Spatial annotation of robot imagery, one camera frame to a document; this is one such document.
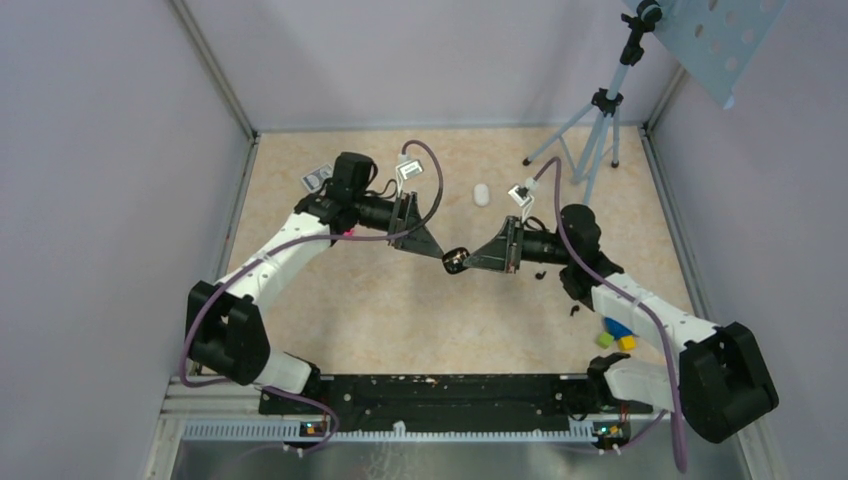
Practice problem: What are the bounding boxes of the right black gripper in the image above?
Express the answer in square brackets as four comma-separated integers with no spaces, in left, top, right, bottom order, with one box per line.
[465,215,574,273]

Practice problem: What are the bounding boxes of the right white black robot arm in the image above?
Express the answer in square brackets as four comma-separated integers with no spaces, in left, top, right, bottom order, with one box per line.
[444,204,779,444]

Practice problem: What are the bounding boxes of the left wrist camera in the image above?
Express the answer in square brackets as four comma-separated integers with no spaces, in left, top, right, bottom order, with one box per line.
[395,153,424,197]

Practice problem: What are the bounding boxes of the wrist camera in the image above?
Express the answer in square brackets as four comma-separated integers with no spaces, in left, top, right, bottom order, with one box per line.
[508,177,538,223]
[395,153,424,197]

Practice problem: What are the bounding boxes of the blue toy car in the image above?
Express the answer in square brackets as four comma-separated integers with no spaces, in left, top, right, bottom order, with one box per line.
[603,317,634,340]

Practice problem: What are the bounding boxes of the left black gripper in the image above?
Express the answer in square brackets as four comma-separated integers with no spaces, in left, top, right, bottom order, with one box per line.
[352,191,442,257]

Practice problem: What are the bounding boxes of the light blue tripod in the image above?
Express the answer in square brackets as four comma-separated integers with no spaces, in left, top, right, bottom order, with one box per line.
[522,0,664,204]

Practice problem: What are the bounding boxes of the black earbud case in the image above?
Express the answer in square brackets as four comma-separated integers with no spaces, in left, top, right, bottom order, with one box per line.
[441,247,470,275]

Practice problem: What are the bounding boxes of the playing card deck box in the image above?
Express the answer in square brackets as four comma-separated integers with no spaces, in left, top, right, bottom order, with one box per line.
[300,164,333,193]

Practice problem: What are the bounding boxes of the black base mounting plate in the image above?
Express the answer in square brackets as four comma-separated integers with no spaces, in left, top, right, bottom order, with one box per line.
[258,373,653,433]

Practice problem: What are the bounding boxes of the perforated blue metal panel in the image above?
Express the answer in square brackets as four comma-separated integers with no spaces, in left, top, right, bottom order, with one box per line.
[624,0,788,110]

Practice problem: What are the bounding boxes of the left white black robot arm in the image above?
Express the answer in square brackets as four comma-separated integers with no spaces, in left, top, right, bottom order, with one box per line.
[181,152,443,414]

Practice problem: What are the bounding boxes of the white toothed cable rail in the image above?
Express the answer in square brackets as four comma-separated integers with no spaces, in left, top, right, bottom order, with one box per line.
[182,419,597,443]

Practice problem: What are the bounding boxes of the white earbud charging case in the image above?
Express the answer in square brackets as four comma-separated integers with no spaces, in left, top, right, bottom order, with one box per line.
[472,183,491,208]

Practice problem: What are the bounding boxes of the yellow cube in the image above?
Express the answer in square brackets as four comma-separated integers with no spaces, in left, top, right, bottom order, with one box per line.
[617,335,637,352]

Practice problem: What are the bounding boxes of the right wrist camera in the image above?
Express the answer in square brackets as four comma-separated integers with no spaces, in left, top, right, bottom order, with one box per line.
[508,177,538,223]

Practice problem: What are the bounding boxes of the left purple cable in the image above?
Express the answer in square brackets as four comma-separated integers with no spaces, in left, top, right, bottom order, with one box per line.
[178,139,445,455]

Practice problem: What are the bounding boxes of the green cube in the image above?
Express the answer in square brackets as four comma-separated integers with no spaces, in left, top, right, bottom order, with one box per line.
[596,332,615,349]

